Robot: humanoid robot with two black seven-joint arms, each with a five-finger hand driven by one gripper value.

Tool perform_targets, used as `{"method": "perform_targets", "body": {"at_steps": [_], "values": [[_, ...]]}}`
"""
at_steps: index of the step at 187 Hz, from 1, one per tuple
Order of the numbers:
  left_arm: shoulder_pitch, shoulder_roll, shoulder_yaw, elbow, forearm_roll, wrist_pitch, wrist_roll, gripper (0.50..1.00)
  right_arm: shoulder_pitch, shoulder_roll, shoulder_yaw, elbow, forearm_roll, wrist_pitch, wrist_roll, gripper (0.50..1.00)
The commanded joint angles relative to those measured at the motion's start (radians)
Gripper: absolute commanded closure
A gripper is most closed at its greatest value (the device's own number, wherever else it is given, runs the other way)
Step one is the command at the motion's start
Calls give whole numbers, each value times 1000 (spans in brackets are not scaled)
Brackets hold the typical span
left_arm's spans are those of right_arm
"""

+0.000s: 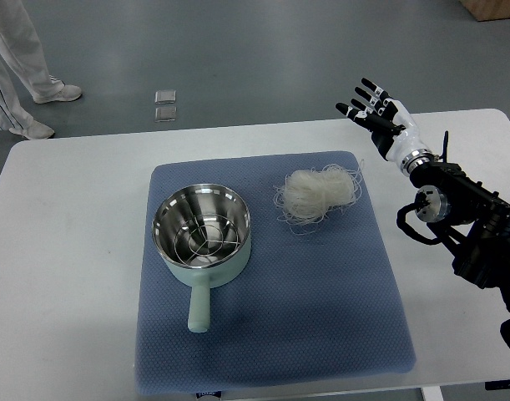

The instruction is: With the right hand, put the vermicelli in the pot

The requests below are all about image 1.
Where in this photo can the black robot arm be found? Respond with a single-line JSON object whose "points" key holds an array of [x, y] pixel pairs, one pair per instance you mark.
{"points": [[459, 213]]}

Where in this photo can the mint green steel pot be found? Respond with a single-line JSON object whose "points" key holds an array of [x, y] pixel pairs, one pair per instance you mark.
{"points": [[191, 201]]}

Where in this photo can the white vermicelli bundle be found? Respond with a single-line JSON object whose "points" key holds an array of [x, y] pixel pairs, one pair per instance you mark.
{"points": [[308, 198]]}

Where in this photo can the cardboard box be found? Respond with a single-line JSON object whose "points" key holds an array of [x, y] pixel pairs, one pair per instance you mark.
{"points": [[487, 10]]}

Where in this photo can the black table control panel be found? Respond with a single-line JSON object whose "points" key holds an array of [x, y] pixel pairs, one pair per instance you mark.
{"points": [[497, 385]]}

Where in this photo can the wire steaming rack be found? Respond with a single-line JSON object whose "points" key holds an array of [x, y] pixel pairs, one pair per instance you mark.
{"points": [[205, 240]]}

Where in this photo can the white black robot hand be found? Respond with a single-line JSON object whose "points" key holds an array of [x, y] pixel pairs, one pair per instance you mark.
{"points": [[394, 132]]}

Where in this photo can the blue textured mat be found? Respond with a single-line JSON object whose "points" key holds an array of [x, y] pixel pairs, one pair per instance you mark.
{"points": [[318, 306]]}

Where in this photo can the person in white trousers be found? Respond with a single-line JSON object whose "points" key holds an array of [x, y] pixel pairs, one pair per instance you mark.
{"points": [[22, 52]]}

